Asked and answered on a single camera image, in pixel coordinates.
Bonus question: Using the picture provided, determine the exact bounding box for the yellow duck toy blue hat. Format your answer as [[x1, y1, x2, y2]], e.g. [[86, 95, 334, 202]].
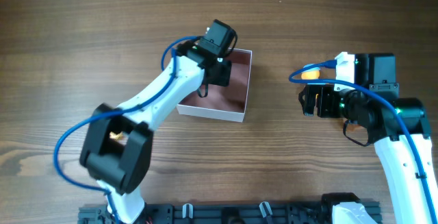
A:
[[300, 66, 320, 80]]

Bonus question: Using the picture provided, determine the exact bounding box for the black mounting rail base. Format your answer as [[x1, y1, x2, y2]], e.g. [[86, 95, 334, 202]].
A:
[[77, 196, 382, 224]]

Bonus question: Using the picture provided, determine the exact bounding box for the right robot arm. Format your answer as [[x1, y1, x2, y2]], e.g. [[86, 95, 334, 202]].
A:
[[289, 51, 437, 223]]

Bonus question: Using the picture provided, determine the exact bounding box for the brown plush capybara toy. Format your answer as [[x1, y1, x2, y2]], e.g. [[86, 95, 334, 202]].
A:
[[343, 119, 362, 132]]

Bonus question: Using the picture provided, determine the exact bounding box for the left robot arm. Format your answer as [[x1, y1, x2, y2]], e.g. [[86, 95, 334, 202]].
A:
[[79, 20, 237, 223]]

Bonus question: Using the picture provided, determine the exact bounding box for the right blue cable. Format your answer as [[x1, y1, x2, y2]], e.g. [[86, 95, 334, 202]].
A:
[[288, 59, 438, 224]]

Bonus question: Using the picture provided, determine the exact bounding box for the blue cable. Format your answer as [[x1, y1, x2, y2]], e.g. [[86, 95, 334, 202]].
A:
[[53, 35, 201, 224], [288, 59, 438, 224]]

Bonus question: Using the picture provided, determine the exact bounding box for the white box pink interior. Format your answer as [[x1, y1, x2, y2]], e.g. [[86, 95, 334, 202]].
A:
[[177, 49, 253, 123]]

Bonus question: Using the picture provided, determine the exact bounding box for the left blue cable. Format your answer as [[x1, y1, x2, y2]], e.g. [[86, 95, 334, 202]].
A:
[[53, 35, 201, 224]]

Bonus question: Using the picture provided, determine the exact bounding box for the yellow toy wheel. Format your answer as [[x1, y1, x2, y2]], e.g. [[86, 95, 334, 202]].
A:
[[109, 132, 124, 140]]

